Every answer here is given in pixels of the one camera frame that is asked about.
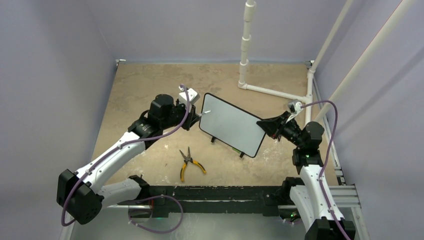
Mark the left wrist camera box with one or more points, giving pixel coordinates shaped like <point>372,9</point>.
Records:
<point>189,95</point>

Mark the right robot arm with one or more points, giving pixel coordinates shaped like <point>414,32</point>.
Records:
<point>309,191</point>

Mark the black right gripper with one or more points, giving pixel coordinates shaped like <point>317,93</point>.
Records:
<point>274,127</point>

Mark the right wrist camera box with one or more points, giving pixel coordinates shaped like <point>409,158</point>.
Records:
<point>295,106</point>

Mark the black-framed whiteboard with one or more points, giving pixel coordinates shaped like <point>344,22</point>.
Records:
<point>231,125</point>

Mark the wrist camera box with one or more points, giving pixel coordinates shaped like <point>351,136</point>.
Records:
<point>295,106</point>
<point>189,95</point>

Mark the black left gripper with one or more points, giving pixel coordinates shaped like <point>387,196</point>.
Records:
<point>191,118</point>

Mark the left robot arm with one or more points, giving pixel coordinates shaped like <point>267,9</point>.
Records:
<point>83,193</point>

